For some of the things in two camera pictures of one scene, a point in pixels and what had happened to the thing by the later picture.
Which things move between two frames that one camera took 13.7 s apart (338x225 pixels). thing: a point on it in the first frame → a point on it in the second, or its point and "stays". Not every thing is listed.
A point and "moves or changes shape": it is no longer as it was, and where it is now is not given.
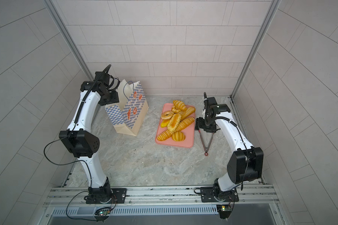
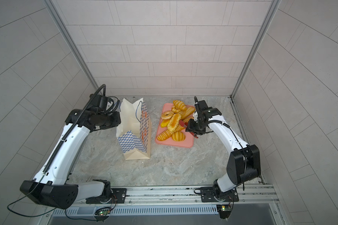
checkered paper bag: x=127 y=115 moves or changes shape
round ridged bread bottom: x=178 y=136 stays
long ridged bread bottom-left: x=165 y=135 stays
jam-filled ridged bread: x=173 y=122 stays
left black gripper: x=115 y=99 → x=118 y=121
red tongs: x=206 y=149 → x=181 y=123
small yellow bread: x=164 y=123 stays
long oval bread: x=186 y=113 stays
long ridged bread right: x=183 y=124 stays
